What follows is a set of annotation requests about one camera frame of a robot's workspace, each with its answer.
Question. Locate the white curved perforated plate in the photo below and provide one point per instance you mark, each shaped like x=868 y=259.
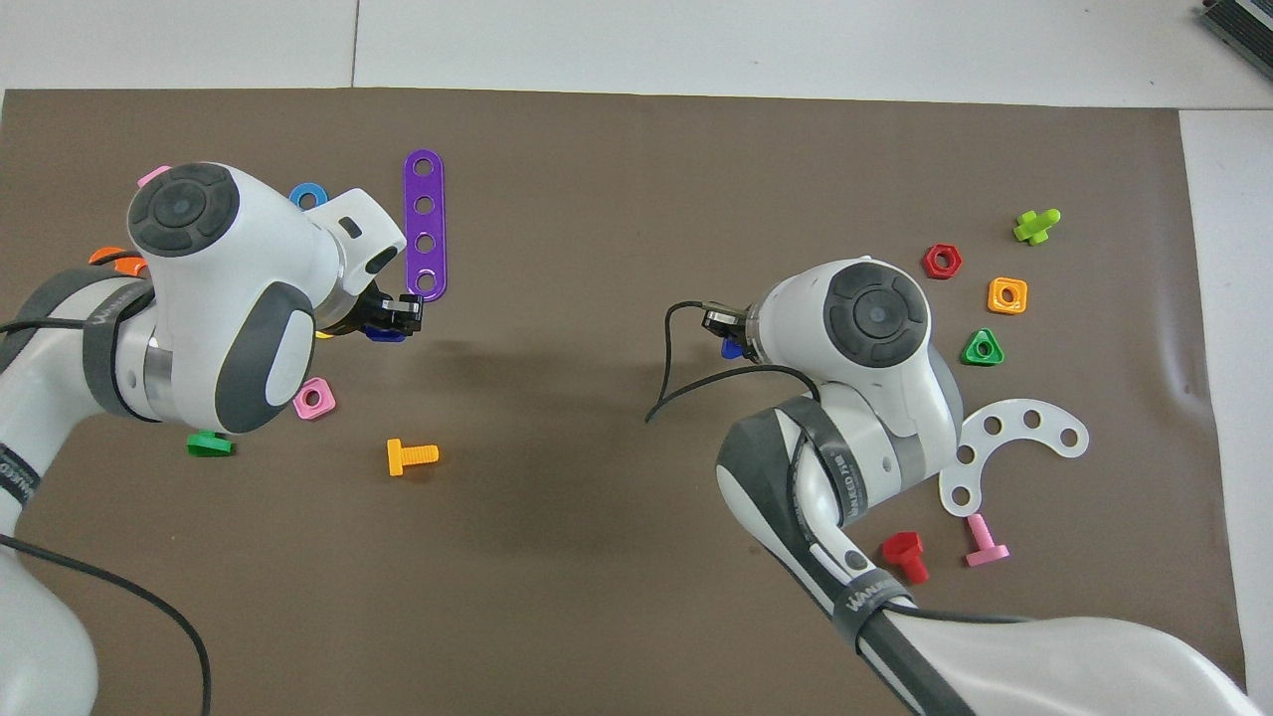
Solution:
x=1012 y=420

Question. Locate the orange angled plate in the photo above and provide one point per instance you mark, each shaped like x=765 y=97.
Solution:
x=129 y=265

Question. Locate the purple four-hole plate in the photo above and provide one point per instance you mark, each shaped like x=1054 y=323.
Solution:
x=425 y=224

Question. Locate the brown table mat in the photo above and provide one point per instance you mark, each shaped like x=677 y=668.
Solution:
x=636 y=249

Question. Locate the pink plastic screw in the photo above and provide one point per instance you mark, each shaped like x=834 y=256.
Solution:
x=983 y=542
x=152 y=176

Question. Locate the orange square nut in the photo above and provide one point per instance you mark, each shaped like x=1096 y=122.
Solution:
x=995 y=286

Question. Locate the red plastic screw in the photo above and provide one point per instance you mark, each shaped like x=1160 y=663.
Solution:
x=903 y=549

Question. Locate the blue plastic screw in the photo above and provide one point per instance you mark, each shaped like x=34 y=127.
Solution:
x=733 y=349

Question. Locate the grey ribbed metal device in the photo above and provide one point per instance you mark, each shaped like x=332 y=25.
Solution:
x=1243 y=22

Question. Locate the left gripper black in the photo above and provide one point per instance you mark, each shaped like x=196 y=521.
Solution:
x=376 y=310

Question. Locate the lime green plastic screw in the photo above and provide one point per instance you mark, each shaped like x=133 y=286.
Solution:
x=1034 y=227

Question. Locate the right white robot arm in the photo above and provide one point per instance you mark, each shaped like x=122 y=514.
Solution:
x=895 y=398

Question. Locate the orange plastic screw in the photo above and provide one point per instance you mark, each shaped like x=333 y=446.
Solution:
x=410 y=456

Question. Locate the blue square nut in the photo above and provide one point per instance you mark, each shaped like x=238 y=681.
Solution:
x=383 y=336

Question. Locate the green triangular nut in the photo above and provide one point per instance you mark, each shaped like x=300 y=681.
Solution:
x=970 y=356

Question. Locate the blue two-hole plate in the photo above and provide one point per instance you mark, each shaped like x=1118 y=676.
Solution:
x=298 y=191

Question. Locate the pink square nut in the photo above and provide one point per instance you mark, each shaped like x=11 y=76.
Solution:
x=300 y=408

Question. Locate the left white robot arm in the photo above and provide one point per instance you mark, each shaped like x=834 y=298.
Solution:
x=199 y=288

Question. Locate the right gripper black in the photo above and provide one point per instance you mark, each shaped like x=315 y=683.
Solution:
x=726 y=320

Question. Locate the red hexagonal plastic nut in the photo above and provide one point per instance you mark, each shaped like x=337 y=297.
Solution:
x=930 y=262

